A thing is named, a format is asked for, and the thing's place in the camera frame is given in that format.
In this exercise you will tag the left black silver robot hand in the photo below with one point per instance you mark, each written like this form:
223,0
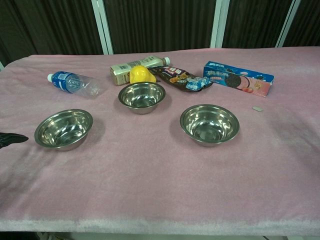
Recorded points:
11,139

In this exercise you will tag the stainless steel bowl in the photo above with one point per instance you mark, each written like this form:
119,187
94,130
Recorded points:
63,131
209,126
141,98

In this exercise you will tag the clear water bottle blue label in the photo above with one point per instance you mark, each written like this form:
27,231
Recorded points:
72,83

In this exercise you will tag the beige drink bottle brown cap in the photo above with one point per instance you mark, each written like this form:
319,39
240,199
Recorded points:
123,70

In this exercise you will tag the pink fleece table cloth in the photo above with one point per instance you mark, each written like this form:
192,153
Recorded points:
160,175

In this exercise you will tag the dark brown snack bag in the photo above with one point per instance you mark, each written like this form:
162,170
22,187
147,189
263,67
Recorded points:
177,77

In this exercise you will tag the blue pink cookie box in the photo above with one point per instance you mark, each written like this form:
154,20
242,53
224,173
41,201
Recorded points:
235,78

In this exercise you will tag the small grey flat piece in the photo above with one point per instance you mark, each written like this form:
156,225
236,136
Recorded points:
256,108

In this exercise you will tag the white partition frame post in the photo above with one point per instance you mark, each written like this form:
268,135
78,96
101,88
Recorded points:
218,23
288,23
102,25
1,65

